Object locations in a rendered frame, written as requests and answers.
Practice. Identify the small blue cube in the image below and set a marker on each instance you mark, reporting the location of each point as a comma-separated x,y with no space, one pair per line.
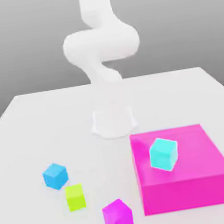
55,176

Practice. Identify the small cyan cube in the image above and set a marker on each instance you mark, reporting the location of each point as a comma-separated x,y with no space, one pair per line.
163,154

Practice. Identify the small magenta cube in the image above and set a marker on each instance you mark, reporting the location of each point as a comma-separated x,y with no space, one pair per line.
118,217

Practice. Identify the small lime green cube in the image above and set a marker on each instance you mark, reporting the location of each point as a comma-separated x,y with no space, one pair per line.
75,197

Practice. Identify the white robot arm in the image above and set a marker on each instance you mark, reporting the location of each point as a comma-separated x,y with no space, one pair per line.
101,44

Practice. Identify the large pink box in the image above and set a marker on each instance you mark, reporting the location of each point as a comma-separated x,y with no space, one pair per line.
197,188

